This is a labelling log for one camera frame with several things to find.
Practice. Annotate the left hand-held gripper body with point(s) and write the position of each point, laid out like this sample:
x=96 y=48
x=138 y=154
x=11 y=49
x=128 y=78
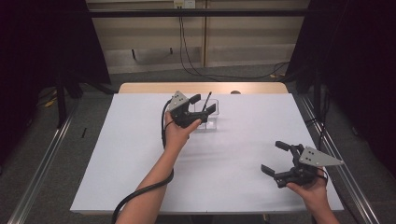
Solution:
x=180 y=109

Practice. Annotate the metal floor rail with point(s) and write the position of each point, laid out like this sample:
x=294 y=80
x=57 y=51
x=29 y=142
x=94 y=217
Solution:
x=40 y=168
x=345 y=177

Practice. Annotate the clear plastic organizer box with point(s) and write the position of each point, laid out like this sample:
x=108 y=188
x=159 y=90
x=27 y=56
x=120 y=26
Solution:
x=210 y=123

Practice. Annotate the small black floor object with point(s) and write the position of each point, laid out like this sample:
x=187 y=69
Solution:
x=84 y=132

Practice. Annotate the wooden table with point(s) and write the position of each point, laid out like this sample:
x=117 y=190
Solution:
x=149 y=87

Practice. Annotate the white table cover sheet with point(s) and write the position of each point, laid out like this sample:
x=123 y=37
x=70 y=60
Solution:
x=233 y=146

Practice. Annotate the black metal stand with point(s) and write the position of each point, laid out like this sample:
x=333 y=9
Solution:
x=61 y=102

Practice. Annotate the white wall socket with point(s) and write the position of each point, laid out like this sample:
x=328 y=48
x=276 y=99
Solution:
x=184 y=3

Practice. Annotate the black curtain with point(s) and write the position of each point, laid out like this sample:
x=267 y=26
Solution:
x=358 y=62
x=37 y=46

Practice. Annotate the person's left hand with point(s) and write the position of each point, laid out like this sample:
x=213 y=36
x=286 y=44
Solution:
x=177 y=135

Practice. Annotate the person's right hand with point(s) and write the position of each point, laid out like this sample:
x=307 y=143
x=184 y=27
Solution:
x=311 y=194

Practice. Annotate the dark round table grommet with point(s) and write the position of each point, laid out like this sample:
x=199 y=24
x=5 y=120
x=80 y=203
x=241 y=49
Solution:
x=235 y=92

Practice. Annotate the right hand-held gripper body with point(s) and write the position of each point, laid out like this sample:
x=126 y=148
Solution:
x=317 y=157

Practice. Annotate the black horizontal frame bar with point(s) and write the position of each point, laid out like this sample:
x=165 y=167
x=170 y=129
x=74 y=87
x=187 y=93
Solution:
x=155 y=13

